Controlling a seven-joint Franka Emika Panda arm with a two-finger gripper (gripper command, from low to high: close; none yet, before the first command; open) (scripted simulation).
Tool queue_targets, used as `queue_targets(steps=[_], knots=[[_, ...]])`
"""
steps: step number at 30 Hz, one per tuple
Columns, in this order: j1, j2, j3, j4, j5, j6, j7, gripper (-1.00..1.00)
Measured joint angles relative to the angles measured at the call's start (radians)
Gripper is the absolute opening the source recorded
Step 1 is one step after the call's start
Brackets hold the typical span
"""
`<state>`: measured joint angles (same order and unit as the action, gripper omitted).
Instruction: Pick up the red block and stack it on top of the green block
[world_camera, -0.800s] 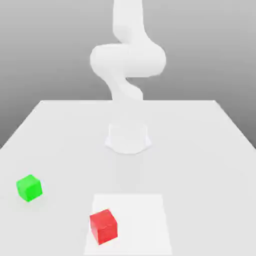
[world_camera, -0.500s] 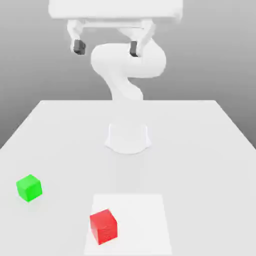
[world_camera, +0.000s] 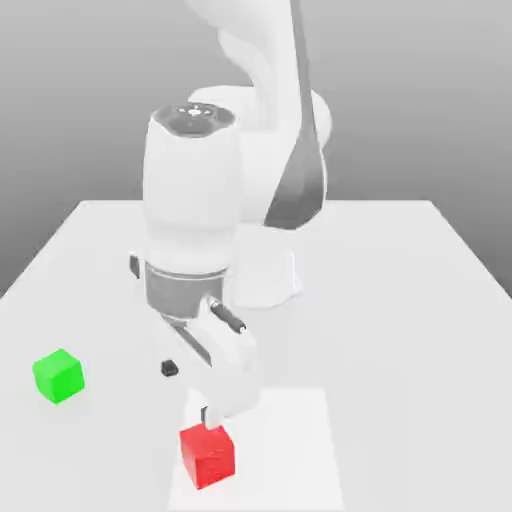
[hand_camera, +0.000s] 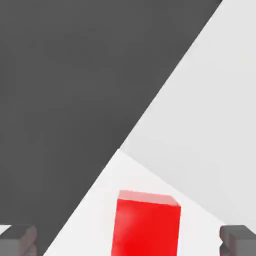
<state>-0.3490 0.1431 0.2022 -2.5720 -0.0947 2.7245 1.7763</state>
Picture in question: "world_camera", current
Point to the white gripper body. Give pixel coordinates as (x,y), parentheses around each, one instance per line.
(232,368)

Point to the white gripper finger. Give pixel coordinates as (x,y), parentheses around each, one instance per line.
(169,368)
(211,420)

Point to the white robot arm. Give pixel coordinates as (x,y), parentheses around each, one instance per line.
(192,192)

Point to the small red cube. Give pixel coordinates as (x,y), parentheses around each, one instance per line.
(208,456)

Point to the small green cube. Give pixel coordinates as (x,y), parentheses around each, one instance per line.
(58,376)

